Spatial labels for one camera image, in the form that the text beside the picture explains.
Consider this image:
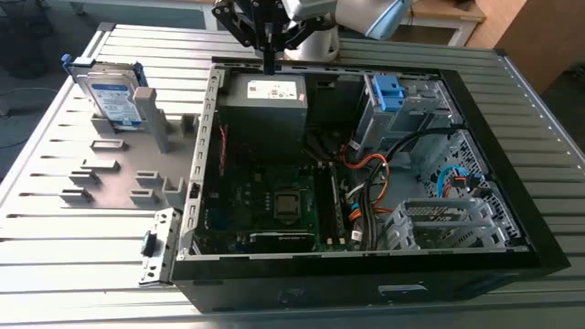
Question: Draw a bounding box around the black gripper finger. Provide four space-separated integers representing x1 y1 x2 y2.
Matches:
210 0 270 75
269 16 330 75

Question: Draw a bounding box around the hard disk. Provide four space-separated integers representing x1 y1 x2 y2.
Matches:
59 54 147 131

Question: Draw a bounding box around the metal disk bay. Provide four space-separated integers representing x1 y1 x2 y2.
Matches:
382 197 507 250

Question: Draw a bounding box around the grey power supply unit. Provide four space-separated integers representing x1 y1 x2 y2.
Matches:
217 73 310 162

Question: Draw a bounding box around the white table with wooden top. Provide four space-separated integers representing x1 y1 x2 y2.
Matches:
67 0 486 47

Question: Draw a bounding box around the metal optical drive cage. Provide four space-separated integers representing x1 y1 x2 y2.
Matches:
355 73 462 151

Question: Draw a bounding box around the grey parts rack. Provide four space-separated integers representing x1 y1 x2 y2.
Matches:
57 87 202 210

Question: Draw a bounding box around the black RAM slot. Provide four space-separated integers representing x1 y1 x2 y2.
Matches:
315 163 330 241
327 163 344 241

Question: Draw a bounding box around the silver CPU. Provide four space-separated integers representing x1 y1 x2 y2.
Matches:
274 193 301 217

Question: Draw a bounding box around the wooden cabinet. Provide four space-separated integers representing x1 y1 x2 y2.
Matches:
464 0 585 95

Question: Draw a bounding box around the green motherboard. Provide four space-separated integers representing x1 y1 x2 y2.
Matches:
195 160 364 255

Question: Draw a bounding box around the black graphics card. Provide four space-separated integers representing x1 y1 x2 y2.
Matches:
249 232 315 251

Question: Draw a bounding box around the black open PC case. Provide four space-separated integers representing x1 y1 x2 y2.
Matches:
169 56 571 313

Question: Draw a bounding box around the red wire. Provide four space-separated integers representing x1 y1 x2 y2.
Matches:
217 123 230 175

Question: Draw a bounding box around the black cable bundle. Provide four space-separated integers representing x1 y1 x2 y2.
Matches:
355 126 464 251

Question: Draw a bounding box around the orange wire bundle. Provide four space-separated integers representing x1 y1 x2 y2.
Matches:
342 154 394 222

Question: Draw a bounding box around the blue data wire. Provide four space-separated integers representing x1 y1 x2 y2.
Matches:
435 165 480 199

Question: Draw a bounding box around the orange and black power wire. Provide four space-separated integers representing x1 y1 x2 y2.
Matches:
444 176 492 199

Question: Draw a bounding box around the metal bracket with black knob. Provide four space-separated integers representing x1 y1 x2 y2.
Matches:
138 207 183 287

